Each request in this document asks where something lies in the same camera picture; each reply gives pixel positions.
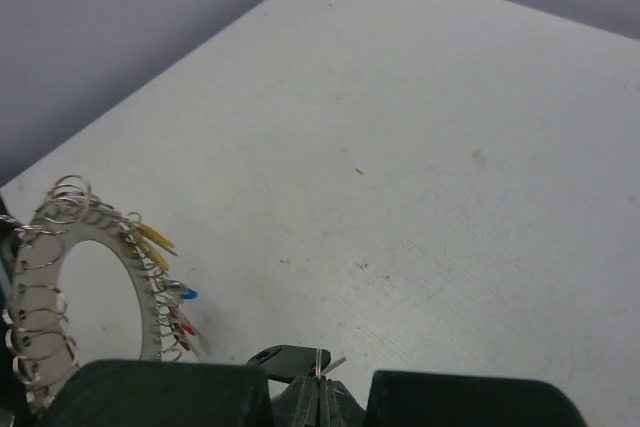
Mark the key with black tag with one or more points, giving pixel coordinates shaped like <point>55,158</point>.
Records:
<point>285,363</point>

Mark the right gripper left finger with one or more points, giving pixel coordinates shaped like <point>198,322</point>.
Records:
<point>141,393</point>

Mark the key with red tag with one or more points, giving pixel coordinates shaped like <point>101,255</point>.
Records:
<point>182,330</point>

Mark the metal keyring disc with rings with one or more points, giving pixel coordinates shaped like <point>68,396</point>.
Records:
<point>83,290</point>

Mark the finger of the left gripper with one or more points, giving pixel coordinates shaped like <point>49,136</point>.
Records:
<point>10,244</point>

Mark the key with yellow tag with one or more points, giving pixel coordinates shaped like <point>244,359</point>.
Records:
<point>153,254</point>
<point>152,235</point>

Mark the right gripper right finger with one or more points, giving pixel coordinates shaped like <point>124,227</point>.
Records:
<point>422,399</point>

